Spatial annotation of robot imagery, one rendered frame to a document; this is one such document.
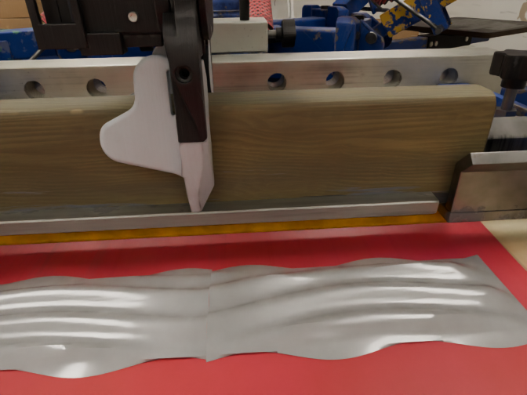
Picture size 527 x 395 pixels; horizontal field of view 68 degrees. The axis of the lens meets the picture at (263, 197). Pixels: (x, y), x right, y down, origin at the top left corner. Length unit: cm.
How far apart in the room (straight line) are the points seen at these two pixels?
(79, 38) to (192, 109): 6
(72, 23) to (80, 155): 8
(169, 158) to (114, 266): 9
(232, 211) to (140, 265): 7
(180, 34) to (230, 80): 28
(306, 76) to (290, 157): 24
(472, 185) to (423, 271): 6
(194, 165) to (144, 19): 8
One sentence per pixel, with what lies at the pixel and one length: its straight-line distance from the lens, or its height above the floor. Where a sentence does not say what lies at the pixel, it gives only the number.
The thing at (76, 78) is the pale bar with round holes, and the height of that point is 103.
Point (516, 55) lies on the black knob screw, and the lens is 42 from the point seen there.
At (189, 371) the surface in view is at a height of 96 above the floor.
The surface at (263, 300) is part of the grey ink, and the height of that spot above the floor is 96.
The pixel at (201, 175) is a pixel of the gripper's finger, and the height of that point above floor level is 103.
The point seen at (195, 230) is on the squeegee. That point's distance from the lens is 28.
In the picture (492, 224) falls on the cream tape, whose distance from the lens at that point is 35.
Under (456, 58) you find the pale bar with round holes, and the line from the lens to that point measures 53.
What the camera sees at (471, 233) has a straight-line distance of 33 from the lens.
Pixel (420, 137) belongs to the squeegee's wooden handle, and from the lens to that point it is 27.
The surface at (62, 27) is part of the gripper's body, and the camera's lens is 22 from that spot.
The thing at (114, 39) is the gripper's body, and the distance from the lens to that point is 22.
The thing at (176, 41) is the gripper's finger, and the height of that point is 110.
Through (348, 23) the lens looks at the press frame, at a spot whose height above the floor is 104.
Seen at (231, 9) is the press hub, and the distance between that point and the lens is 101.
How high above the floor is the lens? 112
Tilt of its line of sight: 29 degrees down
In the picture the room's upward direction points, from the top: 1 degrees counter-clockwise
